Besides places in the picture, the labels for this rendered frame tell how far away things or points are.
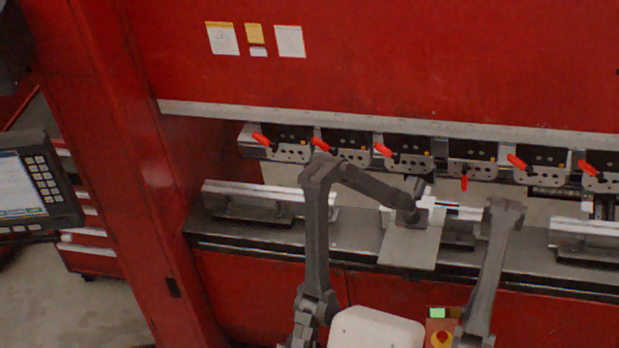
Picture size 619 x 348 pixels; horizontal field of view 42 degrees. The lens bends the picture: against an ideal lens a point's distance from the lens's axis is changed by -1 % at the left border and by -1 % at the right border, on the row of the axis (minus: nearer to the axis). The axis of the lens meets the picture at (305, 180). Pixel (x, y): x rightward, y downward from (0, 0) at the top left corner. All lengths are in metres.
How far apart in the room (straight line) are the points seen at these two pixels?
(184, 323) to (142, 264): 0.36
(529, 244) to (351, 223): 0.61
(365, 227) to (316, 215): 0.80
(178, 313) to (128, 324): 0.71
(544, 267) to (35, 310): 2.47
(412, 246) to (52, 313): 2.07
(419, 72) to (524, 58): 0.29
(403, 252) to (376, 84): 0.56
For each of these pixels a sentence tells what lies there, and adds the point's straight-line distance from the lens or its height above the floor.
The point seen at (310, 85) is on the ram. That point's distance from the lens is 2.45.
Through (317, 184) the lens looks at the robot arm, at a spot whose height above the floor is 1.57.
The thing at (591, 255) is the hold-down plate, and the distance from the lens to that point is 2.76.
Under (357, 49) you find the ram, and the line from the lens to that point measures 2.33.
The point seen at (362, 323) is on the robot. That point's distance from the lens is 1.97.
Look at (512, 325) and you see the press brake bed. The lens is 2.96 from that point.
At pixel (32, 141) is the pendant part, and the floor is 1.60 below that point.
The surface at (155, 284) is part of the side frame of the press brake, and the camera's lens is 3.14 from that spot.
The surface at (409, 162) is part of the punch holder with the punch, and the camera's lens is 2.57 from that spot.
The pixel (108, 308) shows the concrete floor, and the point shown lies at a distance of 4.02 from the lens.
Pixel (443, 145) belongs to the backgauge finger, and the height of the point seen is 1.03.
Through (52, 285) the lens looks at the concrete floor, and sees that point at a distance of 4.23.
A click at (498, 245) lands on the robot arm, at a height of 1.42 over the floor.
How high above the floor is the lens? 2.99
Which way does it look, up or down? 44 degrees down
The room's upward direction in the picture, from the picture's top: 10 degrees counter-clockwise
